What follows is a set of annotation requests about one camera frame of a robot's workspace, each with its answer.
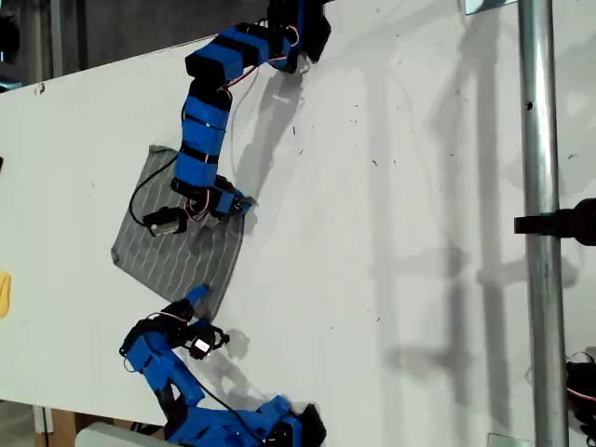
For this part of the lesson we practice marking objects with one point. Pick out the grey white-striped towel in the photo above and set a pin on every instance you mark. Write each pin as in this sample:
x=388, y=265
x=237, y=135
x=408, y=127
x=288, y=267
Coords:
x=177, y=261

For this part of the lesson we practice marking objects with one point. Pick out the white box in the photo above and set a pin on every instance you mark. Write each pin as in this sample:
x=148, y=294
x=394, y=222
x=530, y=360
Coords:
x=116, y=437

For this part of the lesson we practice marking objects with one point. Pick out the yellow object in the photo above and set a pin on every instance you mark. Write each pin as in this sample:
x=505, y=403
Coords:
x=4, y=295

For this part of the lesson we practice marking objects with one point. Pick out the black round object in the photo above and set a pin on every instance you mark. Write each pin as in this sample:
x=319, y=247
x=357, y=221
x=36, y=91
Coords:
x=9, y=39

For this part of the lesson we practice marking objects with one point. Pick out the black clamp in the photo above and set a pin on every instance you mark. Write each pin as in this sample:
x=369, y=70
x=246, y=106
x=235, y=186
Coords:
x=559, y=222

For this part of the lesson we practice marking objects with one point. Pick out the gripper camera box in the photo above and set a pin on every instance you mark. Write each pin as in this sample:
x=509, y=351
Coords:
x=207, y=342
x=165, y=222

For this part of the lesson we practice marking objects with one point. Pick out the steel post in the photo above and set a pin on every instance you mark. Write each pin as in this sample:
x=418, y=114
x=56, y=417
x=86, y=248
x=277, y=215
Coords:
x=542, y=223

